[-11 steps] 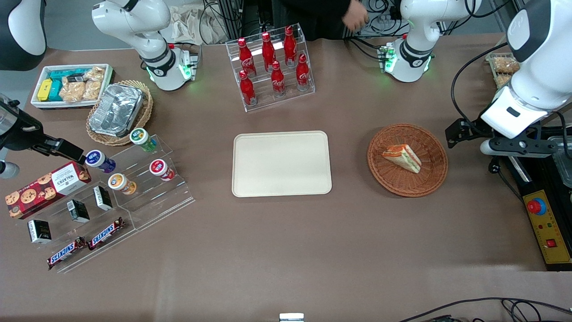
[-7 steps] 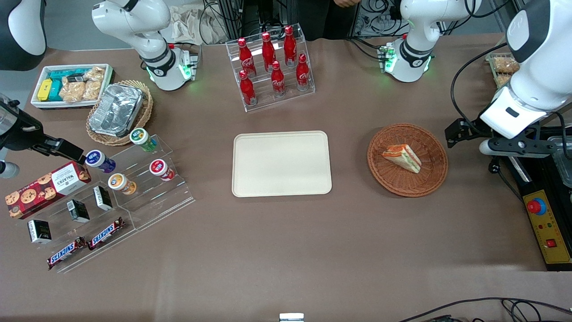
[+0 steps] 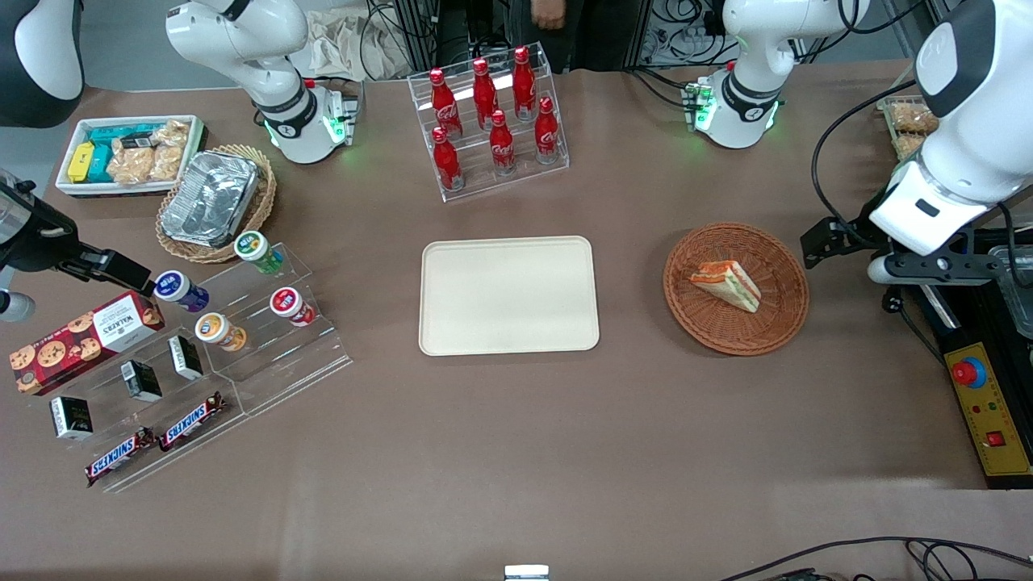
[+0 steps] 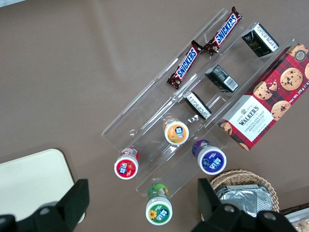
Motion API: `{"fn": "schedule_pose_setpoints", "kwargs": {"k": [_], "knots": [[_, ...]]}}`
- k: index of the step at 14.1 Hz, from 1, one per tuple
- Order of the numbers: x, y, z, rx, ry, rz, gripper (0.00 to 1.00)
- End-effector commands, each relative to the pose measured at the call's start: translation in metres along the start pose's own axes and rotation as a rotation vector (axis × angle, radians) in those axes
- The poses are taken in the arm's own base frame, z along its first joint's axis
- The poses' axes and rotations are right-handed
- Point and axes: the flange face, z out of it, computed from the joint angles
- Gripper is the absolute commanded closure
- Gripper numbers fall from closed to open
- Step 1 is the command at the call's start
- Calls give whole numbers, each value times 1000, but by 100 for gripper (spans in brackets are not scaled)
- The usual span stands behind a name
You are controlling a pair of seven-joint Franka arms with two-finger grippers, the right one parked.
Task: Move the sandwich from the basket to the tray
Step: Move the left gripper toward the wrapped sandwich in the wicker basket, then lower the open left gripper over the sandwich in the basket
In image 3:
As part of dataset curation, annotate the triangular sandwich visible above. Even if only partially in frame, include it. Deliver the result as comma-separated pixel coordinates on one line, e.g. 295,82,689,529
688,260,762,314

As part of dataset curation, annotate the steel tray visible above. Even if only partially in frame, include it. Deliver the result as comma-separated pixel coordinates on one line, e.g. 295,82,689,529
989,246,1033,340

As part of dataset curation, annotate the round brown wicker basket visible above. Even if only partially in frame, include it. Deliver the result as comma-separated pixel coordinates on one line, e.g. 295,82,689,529
663,223,810,357

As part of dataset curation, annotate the beige rectangular tray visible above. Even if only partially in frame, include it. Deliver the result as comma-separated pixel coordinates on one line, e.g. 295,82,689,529
418,236,600,357

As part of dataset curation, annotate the oval light wicker basket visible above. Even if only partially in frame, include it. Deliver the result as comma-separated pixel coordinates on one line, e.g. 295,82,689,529
156,144,278,265

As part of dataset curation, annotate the aluminium foil tray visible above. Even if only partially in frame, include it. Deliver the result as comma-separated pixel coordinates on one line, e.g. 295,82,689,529
171,151,261,248

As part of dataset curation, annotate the black machine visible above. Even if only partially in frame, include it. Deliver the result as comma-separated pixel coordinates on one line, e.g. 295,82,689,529
912,230,1033,491

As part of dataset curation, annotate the yellow control panel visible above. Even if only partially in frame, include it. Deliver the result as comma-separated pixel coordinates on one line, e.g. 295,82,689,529
944,342,1033,479

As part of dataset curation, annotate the red cola bottle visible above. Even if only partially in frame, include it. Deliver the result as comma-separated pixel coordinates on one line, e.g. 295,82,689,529
472,58,499,130
429,69,463,140
489,110,517,176
430,127,465,192
533,97,561,165
512,46,537,122

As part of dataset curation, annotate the person in dark clothes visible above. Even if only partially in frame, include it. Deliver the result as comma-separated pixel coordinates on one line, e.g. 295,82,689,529
516,0,626,72

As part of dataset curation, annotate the clear acrylic bottle rack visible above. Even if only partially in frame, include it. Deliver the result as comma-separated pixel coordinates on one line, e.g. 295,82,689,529
408,42,571,203

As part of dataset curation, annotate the crumpled beige bag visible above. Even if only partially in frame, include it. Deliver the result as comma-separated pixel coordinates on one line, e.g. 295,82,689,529
307,8,420,82

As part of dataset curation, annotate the red lidded cup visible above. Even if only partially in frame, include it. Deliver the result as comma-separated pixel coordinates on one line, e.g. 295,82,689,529
270,286,316,327

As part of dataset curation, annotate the clear acrylic stepped display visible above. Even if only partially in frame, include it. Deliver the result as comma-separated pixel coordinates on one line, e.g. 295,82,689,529
12,319,247,495
153,242,353,417

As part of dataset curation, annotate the green lidded cup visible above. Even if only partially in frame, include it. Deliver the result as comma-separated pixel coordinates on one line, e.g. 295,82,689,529
234,231,285,275

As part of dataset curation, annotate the orange lidded cup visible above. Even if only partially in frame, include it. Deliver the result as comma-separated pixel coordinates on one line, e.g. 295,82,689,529
194,312,247,353

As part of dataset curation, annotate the small black box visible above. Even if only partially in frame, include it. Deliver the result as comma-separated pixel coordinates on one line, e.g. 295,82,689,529
50,396,94,441
120,360,163,403
168,335,204,381

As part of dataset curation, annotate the Snickers bar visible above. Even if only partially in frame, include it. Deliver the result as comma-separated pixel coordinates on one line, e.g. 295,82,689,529
158,391,226,453
85,427,156,488

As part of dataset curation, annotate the blue lidded cup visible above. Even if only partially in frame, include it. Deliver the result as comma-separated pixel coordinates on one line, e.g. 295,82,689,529
153,270,210,314

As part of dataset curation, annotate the white plastic bin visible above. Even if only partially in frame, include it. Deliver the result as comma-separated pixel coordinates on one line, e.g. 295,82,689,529
55,115,209,199

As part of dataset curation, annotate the long teal box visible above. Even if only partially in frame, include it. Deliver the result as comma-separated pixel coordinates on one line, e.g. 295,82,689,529
87,123,160,147

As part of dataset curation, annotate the red Walkers cookie box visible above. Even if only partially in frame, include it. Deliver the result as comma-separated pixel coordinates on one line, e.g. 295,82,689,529
10,290,165,396

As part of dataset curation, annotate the black power cable with plug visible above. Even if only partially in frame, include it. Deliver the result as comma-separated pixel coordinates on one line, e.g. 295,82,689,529
882,286,945,368

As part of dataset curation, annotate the black left wrist camera bracket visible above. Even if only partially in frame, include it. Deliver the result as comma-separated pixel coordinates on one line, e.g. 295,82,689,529
801,216,868,269

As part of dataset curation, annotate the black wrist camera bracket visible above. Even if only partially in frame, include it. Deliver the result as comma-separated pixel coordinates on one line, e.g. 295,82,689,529
801,216,868,269
0,184,156,296

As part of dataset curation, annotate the white wire rack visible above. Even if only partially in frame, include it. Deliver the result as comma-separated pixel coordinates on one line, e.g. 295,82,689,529
877,94,941,162

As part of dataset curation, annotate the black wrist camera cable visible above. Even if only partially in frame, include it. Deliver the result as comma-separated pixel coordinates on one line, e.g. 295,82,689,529
810,79,921,235

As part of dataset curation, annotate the thin black cable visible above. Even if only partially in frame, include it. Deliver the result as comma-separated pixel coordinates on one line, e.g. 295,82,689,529
718,536,1033,581

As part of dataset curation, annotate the black right wrist camera bracket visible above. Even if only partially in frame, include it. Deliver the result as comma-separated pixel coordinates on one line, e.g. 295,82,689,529
0,184,156,296

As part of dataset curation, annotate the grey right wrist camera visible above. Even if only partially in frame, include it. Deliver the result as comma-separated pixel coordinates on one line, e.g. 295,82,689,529
0,290,37,324

